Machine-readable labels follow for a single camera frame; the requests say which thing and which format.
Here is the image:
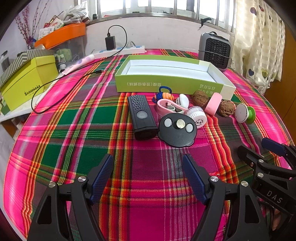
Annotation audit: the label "pale green object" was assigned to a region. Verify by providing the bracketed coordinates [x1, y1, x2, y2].
[60, 49, 73, 61]

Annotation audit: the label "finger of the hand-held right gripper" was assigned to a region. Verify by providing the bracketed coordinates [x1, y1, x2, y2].
[262, 137, 296, 172]
[238, 145, 296, 183]

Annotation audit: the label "clear bin orange lid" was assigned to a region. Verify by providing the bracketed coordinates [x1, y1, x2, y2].
[34, 22, 86, 67]

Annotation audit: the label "metal window grille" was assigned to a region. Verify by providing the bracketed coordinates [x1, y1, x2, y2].
[62, 0, 238, 35]

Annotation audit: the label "pink oblong case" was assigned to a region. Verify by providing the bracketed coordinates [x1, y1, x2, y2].
[205, 93, 223, 115]

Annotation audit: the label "white ribbed round container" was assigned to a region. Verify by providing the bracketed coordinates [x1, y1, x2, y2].
[187, 106, 207, 129]

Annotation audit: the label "white mushroom-shaped knob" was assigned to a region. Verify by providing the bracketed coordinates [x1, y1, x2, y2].
[176, 94, 190, 109]

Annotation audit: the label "white shelf board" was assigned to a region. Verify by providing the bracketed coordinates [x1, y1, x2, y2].
[0, 111, 26, 123]

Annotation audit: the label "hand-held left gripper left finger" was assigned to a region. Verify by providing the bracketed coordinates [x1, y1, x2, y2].
[28, 153, 114, 241]

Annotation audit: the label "black charging cable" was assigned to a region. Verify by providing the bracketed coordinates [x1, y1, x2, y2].
[31, 25, 129, 114]

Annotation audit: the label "person's right hand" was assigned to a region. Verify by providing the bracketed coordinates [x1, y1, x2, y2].
[272, 207, 281, 231]

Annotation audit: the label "pink green cable clip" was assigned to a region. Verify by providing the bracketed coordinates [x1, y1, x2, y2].
[155, 98, 189, 116]

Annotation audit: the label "colourful paper packets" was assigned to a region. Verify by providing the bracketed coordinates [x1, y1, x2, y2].
[38, 15, 65, 40]

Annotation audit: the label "black charger adapter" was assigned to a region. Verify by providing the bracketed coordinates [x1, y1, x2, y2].
[105, 35, 116, 50]

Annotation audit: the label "pink white tube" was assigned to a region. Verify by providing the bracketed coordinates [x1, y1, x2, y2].
[60, 54, 96, 75]

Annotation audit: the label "blue orange knitted keychain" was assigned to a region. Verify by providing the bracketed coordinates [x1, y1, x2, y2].
[152, 87, 174, 102]

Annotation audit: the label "brown walnut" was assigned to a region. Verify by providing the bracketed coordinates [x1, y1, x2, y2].
[219, 100, 236, 118]
[192, 90, 210, 107]

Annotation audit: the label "pink green plaid tablecloth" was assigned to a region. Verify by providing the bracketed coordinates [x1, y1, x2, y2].
[5, 48, 296, 241]

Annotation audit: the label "black round button disc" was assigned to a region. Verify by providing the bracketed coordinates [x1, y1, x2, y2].
[158, 113, 198, 147]

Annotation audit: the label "grey fan heater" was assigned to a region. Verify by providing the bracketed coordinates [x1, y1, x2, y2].
[198, 32, 232, 71]

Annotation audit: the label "pile of white cords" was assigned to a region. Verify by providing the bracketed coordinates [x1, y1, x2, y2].
[62, 7, 90, 25]

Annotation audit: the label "green white spool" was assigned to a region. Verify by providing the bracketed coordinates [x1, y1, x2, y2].
[235, 103, 257, 124]

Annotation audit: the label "dark glass jar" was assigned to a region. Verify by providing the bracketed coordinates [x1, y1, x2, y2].
[0, 51, 12, 72]

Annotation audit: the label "cream heart-print curtain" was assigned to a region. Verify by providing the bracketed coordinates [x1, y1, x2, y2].
[228, 0, 287, 94]

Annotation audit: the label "black clip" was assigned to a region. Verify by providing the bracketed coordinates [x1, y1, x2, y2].
[198, 17, 211, 30]

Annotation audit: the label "black rectangular device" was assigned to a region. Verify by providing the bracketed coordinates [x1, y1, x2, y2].
[127, 95, 158, 141]

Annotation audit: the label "green cardboard box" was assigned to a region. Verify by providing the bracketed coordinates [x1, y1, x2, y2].
[115, 55, 236, 100]

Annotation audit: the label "yellow-green box striped lid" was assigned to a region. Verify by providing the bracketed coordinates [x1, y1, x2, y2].
[0, 49, 59, 115]

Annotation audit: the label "white blue power strip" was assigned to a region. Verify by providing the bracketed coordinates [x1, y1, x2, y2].
[92, 44, 147, 58]

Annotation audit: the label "red branch decoration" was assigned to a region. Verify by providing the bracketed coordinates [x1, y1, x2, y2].
[15, 0, 50, 48]

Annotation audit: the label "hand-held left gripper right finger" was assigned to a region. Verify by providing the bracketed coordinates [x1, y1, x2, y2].
[182, 153, 271, 241]

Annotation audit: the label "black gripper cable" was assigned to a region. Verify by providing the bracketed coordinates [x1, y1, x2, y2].
[264, 200, 290, 217]

